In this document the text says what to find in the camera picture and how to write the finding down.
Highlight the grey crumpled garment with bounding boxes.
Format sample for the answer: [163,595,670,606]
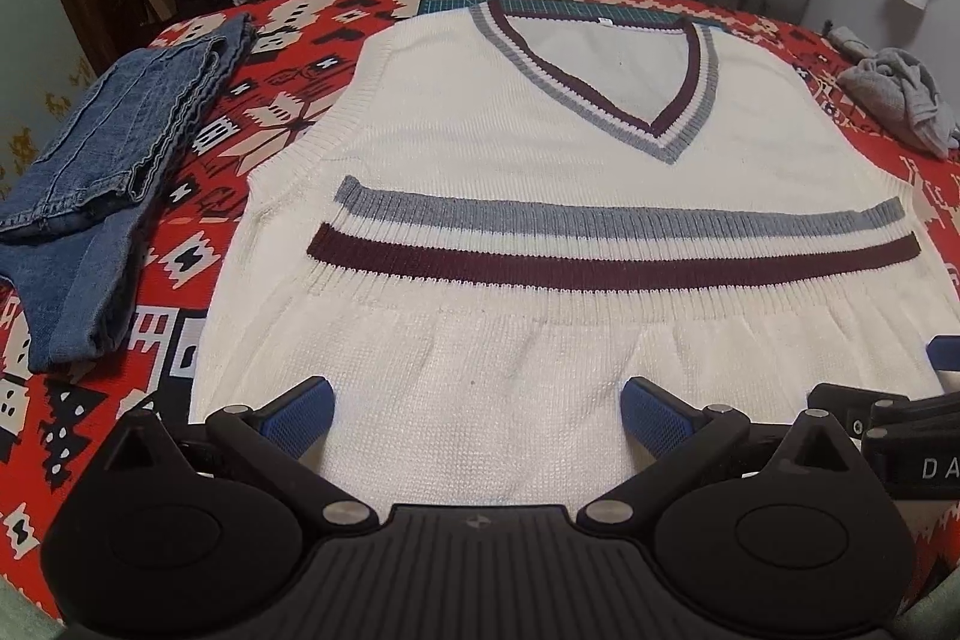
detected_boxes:
[827,26,958,161]

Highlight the folded blue jeans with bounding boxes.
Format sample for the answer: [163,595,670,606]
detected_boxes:
[2,14,256,374]

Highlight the red patterned blanket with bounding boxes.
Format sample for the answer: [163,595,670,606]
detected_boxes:
[2,0,958,637]

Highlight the white knit vest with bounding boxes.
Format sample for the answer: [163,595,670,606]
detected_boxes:
[190,0,958,512]

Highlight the green cutting mat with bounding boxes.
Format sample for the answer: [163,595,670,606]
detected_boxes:
[416,0,731,32]

